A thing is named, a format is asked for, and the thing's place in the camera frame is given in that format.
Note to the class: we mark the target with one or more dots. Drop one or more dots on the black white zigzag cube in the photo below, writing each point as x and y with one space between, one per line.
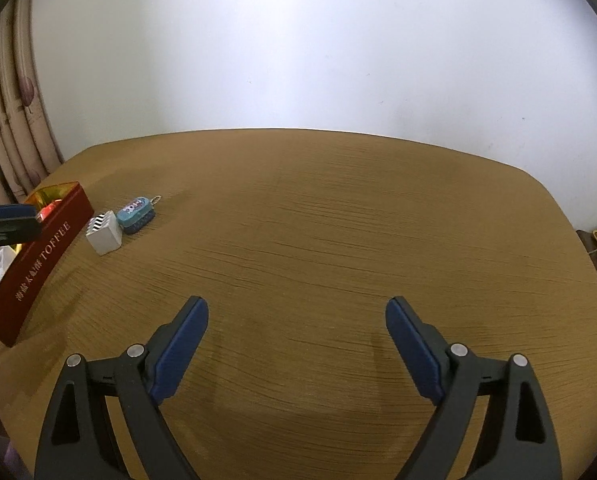
103 235

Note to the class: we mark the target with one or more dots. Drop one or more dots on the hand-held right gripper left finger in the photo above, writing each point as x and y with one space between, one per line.
178 345

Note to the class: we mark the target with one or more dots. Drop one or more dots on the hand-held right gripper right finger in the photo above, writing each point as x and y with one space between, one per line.
416 345

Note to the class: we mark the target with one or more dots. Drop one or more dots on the red tin box gold interior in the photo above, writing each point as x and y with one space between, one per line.
43 265

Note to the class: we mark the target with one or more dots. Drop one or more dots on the beige patterned curtain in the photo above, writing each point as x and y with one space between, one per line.
13 125

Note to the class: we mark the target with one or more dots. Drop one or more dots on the orange red rounded case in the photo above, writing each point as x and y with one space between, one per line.
48 208

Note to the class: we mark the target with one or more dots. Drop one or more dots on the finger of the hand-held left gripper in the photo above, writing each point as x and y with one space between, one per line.
13 234
11 211

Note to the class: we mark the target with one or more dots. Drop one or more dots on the purple patterned clothing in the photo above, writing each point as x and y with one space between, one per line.
11 462

